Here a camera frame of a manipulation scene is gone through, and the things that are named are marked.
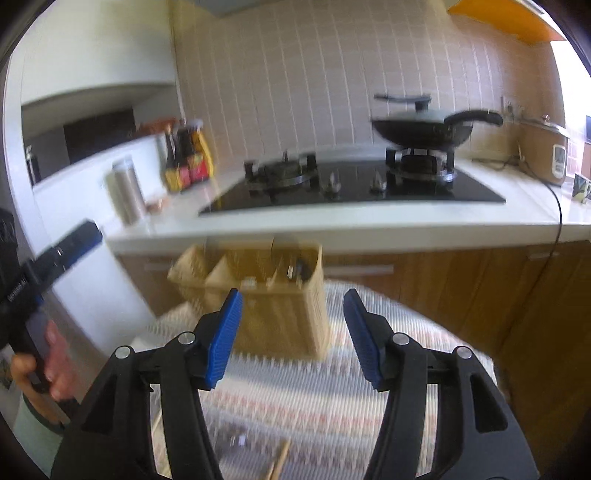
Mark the dark patterned mug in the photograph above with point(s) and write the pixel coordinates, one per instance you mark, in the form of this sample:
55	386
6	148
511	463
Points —
581	189

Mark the dark glass bottle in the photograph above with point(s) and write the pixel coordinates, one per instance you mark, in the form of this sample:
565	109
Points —
32	166

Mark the yellow oil bottle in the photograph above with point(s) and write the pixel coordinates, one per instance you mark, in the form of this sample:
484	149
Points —
208	157

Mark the person's left hand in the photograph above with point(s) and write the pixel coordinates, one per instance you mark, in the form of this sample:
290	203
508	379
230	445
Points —
57	364

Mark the wooden chopstick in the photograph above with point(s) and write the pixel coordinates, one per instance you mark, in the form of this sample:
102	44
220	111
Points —
278	459

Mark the steel thermos flask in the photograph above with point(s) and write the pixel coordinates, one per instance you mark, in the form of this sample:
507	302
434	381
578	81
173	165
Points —
127	194

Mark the black burner pan support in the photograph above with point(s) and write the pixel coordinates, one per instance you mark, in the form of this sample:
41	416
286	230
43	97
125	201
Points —
281	173
422	166

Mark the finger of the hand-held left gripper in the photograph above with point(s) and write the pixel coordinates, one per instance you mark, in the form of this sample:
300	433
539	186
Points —
74	244

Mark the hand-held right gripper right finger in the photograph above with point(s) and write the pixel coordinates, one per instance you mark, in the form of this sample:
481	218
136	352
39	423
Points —
364	337

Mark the small pink dish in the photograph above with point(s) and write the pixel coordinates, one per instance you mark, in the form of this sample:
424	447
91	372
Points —
157	205

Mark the black wok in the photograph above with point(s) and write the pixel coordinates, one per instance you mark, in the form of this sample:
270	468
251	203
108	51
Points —
415	131

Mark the black glass gas stove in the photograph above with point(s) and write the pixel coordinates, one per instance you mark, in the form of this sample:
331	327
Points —
351	194

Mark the large dark sauce bottle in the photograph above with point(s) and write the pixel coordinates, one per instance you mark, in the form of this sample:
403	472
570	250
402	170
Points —
196	157

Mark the brown wicker basket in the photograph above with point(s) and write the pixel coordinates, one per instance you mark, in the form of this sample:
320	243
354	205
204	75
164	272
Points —
159	127

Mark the small sauce bottle red label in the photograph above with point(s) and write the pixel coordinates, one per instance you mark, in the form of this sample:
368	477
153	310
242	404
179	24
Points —
184	175

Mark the dark sauce bottle yellow label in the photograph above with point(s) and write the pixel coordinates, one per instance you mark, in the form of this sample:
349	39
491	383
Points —
171	177

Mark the orange wall cabinet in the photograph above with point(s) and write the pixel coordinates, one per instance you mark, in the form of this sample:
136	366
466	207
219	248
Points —
508	18

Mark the white wall socket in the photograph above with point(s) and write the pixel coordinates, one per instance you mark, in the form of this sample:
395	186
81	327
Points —
510	106

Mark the striped woven mat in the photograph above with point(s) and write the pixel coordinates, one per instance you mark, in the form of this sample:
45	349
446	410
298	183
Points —
314	397

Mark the beige rice cooker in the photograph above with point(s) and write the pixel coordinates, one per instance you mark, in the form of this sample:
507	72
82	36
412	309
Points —
538	152

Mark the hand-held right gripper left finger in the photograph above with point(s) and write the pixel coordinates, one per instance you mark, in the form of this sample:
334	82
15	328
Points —
226	337

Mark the tan plastic utensil basket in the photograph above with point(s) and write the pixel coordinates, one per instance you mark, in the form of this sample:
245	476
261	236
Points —
286	318

